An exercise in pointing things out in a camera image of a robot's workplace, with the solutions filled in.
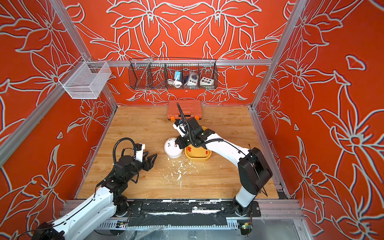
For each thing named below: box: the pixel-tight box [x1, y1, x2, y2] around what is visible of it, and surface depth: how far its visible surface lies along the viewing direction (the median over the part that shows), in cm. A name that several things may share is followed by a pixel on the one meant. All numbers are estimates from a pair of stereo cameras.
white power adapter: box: [187, 71, 199, 86], surface depth 93 cm
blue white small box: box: [174, 71, 181, 81], surface depth 85 cm
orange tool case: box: [167, 99, 203, 121], surface depth 116 cm
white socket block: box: [199, 76, 215, 86], surface depth 96 cm
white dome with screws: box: [164, 137, 184, 159], surface depth 89 cm
